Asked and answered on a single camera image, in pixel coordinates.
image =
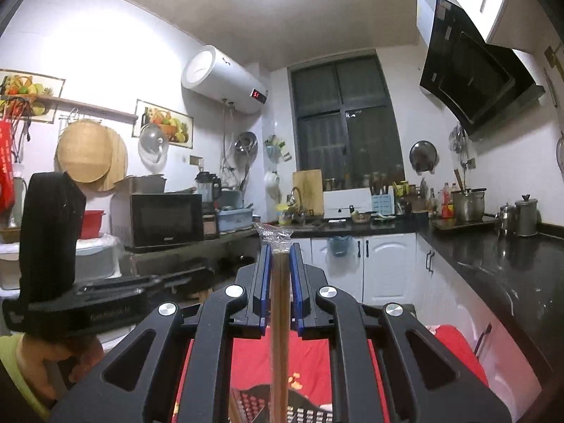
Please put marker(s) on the white cylindrical water heater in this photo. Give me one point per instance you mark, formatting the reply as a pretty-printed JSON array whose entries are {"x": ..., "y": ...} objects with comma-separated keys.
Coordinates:
[{"x": 216, "y": 76}]

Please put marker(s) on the black microwave oven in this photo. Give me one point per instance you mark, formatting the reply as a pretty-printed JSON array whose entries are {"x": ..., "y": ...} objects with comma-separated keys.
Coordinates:
[{"x": 144, "y": 222}]

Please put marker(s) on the fruit picture on wall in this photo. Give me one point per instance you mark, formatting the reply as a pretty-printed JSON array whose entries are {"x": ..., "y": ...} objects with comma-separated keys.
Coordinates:
[{"x": 178, "y": 127}]

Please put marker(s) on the person's left hand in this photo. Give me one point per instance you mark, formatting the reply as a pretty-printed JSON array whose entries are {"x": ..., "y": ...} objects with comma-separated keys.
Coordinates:
[{"x": 34, "y": 353}]

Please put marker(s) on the steel lidded canister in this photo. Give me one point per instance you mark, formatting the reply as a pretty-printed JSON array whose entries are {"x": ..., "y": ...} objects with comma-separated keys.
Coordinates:
[{"x": 526, "y": 217}]

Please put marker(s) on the small steel kettle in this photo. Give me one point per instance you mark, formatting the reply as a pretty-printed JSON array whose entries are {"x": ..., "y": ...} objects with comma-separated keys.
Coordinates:
[{"x": 506, "y": 220}]

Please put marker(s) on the black range hood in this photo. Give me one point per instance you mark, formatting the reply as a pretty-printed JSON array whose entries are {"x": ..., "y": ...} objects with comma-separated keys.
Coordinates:
[{"x": 483, "y": 85}]

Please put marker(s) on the dark kitchen window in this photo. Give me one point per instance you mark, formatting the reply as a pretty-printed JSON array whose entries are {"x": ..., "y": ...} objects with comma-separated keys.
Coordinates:
[{"x": 345, "y": 124}]

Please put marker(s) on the wooden chopstick pair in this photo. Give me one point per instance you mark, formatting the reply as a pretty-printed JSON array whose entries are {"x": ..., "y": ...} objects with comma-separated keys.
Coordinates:
[{"x": 279, "y": 240}]

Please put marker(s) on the wooden cutting board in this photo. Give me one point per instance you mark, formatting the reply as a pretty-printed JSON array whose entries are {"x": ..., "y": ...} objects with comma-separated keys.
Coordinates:
[{"x": 310, "y": 186}]

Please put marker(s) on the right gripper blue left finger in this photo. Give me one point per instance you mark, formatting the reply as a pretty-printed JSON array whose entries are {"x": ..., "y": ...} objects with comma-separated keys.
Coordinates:
[{"x": 251, "y": 321}]

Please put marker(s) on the red floral tablecloth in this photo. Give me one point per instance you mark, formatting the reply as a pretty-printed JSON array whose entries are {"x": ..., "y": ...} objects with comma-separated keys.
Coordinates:
[{"x": 309, "y": 376}]

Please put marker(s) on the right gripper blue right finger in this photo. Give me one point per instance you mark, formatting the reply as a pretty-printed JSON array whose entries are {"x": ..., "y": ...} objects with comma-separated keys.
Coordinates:
[{"x": 308, "y": 319}]

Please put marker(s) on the round bamboo tray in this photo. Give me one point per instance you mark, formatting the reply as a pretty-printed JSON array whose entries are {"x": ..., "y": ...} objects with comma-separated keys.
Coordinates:
[{"x": 92, "y": 154}]

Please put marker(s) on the large steel stock pot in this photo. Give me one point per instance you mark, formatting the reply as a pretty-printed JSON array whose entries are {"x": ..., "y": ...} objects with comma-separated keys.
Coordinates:
[{"x": 469, "y": 204}]

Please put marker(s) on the hanging glass pot lid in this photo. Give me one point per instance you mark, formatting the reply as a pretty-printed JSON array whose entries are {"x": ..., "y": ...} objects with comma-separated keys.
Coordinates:
[{"x": 423, "y": 157}]

